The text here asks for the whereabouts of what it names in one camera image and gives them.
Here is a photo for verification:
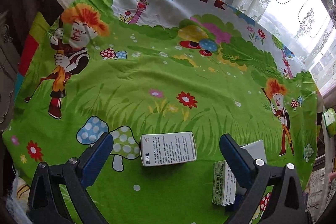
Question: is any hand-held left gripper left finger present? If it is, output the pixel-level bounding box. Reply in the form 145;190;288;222
28;132;114;224

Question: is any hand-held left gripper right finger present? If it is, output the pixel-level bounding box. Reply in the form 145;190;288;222
219;134;307;224

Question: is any small white box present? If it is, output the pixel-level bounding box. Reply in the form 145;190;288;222
240;139;268;165

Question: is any white box green print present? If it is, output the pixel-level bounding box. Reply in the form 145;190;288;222
212;160;237;206

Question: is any white medicine box with barcode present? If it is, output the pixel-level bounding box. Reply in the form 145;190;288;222
140;132;197;167

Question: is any striped plush cushion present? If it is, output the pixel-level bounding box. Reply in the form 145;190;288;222
5;174;32;214

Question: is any green tissue pack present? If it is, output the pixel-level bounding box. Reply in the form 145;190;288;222
323;108;336;138

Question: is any green cartoon printed bedsheet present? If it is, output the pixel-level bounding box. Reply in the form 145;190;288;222
2;0;322;224

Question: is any white ornate dresser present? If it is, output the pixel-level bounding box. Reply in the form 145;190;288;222
0;11;21;132

